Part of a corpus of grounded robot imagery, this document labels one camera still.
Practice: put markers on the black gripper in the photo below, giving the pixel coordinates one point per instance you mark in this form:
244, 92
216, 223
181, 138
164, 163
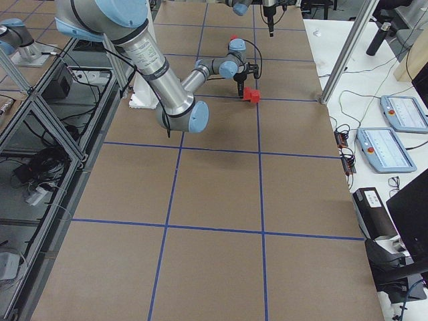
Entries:
269, 13
239, 78

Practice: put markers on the second robot base grey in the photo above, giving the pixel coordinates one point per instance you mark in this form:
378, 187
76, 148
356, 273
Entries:
19, 44

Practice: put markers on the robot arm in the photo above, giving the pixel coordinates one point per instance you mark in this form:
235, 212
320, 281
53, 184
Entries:
240, 7
125, 24

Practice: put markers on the black bottle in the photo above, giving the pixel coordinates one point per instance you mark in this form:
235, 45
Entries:
378, 39

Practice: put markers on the orange electronics board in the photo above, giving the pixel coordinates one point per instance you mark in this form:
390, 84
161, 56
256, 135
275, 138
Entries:
347, 157

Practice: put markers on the wooden board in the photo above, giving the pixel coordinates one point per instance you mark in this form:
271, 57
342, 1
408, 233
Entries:
414, 61

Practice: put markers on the upper teach pendant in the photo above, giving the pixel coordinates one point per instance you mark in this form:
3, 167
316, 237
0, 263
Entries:
404, 114

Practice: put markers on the teach pendant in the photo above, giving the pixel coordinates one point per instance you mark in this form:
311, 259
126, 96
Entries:
404, 114
384, 151

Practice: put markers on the lower teach pendant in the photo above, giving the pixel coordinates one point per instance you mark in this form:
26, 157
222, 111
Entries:
384, 151

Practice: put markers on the eyeglasses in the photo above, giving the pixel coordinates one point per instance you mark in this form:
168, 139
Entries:
394, 183

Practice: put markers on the black box with label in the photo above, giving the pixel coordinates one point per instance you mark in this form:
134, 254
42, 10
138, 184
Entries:
372, 214

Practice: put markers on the black monitor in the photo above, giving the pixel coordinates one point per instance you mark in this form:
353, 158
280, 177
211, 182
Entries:
408, 210

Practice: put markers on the monitor stand black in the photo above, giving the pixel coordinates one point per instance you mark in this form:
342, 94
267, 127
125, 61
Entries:
395, 274

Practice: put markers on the aluminium frame post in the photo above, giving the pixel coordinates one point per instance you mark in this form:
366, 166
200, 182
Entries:
354, 35

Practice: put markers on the aluminium frame rail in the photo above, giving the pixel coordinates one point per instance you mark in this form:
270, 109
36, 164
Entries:
49, 138

